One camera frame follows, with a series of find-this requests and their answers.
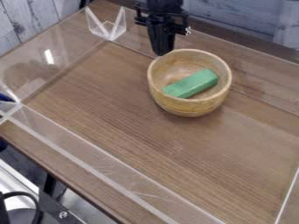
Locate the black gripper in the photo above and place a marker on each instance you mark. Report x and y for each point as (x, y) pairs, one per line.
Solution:
(170, 15)

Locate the green rectangular block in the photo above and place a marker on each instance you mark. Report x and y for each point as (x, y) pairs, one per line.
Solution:
(193, 84)

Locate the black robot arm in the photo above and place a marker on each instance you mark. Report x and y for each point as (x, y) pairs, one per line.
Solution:
(166, 20)

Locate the light wooden bowl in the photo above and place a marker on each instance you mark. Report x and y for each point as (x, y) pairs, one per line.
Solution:
(175, 66)

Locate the black table leg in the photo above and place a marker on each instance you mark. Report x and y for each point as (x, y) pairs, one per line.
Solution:
(50, 185)

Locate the clear acrylic tray enclosure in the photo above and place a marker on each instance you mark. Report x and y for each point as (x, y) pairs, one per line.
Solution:
(83, 118)

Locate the black metal bracket with bolt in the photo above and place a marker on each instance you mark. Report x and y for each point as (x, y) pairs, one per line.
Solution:
(54, 212)

